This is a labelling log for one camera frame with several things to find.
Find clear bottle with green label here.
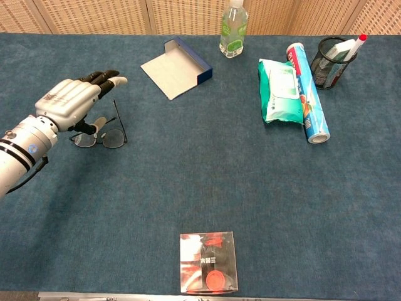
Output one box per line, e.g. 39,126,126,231
219,0,249,59

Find blue plastic wrap roll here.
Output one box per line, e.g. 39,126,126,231
285,43,331,144

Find black wire-frame eyeglasses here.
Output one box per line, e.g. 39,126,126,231
69,99,128,149

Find clear box with red contents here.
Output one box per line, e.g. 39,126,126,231
179,231,239,295

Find white bottle with red cap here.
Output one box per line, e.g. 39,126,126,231
340,33,369,62

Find black mesh pen holder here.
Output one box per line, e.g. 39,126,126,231
310,36,358,91

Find open blue white cardboard box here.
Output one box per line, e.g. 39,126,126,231
140,36,214,101

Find silver metal table rail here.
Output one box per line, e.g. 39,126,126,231
38,291,401,301

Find blue felt table cloth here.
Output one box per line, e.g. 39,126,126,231
0,33,401,297

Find green white small carton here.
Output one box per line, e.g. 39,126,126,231
325,40,355,61

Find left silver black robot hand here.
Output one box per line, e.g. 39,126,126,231
34,70,128,136

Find green wet wipes pack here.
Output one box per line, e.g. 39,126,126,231
258,58,305,125

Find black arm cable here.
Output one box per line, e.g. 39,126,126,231
6,156,49,194

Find woven rattan folding screen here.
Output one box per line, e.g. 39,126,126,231
0,0,401,36

